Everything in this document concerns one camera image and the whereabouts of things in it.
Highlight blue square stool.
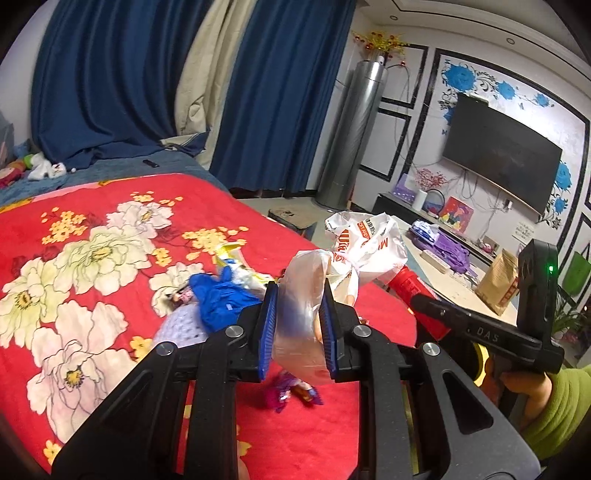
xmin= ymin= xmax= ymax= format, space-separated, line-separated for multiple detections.
xmin=269 ymin=208 xmax=319 ymax=232

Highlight beige curtain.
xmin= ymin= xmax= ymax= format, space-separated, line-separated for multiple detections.
xmin=174 ymin=0 xmax=259 ymax=148

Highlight purple box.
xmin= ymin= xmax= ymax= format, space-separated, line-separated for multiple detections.
xmin=392 ymin=174 xmax=419 ymax=204

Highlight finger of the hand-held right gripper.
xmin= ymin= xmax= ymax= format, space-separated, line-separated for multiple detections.
xmin=410 ymin=294 xmax=468 ymax=340

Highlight purple candy wrapper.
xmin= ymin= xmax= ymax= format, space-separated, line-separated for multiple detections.
xmin=263 ymin=371 xmax=324 ymax=411

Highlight person's right hand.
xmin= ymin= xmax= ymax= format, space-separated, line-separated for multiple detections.
xmin=501 ymin=369 xmax=555 ymax=421

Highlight black television cabinet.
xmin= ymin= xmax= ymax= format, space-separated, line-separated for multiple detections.
xmin=372 ymin=191 xmax=502 ymax=268

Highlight person's right forearm green sleeve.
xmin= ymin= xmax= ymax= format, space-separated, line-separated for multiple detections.
xmin=522 ymin=364 xmax=591 ymax=462

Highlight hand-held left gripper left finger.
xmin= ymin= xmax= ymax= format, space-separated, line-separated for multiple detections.
xmin=51 ymin=282 xmax=280 ymax=480

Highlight yellow artificial flowers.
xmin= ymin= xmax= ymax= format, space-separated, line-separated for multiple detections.
xmin=351 ymin=30 xmax=411 ymax=63

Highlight pink artificial flowers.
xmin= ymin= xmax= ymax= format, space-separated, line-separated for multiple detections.
xmin=416 ymin=168 xmax=451 ymax=190

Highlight green bag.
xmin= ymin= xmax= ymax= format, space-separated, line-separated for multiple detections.
xmin=561 ymin=251 xmax=591 ymax=305

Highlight white foam fruit net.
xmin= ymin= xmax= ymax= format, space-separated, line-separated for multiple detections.
xmin=150 ymin=305 xmax=218 ymax=347

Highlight clear plastic bag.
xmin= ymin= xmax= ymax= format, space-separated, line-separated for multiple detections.
xmin=272 ymin=249 xmax=361 ymax=386

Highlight purple cloth bag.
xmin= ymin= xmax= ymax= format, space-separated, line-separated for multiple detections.
xmin=409 ymin=228 xmax=472 ymax=273

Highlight colourful plush toy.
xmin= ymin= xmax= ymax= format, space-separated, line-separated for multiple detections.
xmin=0 ymin=157 xmax=33 ymax=186

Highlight white plastic bag orange print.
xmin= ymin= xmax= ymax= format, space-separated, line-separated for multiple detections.
xmin=324 ymin=210 xmax=409 ymax=287

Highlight silver tower air conditioner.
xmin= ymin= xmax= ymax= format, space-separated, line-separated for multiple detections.
xmin=315 ymin=58 xmax=386 ymax=209

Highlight coffee table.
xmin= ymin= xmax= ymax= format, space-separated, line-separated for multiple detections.
xmin=369 ymin=217 xmax=522 ymax=333

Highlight red floral blanket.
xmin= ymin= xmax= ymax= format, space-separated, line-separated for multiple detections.
xmin=0 ymin=173 xmax=419 ymax=476

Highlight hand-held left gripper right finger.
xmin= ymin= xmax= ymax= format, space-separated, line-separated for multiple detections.
xmin=321 ymin=278 xmax=541 ymax=480

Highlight blue curtain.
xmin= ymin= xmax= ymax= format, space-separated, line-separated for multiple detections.
xmin=208 ymin=0 xmax=358 ymax=192
xmin=30 ymin=0 xmax=215 ymax=169

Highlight blue plastic wrapper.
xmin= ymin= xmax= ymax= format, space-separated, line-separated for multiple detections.
xmin=190 ymin=267 xmax=264 ymax=332

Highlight blue bed sheet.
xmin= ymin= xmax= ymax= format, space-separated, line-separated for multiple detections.
xmin=0 ymin=148 xmax=227 ymax=206

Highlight red cylindrical can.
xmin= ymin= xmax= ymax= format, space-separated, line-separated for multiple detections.
xmin=387 ymin=265 xmax=451 ymax=341

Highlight white yellow snack packet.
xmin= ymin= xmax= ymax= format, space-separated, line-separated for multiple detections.
xmin=213 ymin=242 xmax=278 ymax=291

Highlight colourful picture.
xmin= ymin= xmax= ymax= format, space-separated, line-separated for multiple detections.
xmin=438 ymin=196 xmax=475 ymax=229

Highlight black wall television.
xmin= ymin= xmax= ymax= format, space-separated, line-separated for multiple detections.
xmin=442 ymin=93 xmax=564 ymax=217

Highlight round ornament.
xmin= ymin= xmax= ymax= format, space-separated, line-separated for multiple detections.
xmin=425 ymin=189 xmax=446 ymax=217

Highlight black trash bin yellow rim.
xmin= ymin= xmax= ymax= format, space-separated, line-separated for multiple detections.
xmin=402 ymin=342 xmax=499 ymax=480

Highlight brown paper bag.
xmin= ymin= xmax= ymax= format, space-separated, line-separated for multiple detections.
xmin=475 ymin=249 xmax=520 ymax=316

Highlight tissue pack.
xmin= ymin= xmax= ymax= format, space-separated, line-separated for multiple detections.
xmin=411 ymin=220 xmax=441 ymax=243

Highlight white plush toy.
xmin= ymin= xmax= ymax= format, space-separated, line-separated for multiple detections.
xmin=28 ymin=159 xmax=65 ymax=181

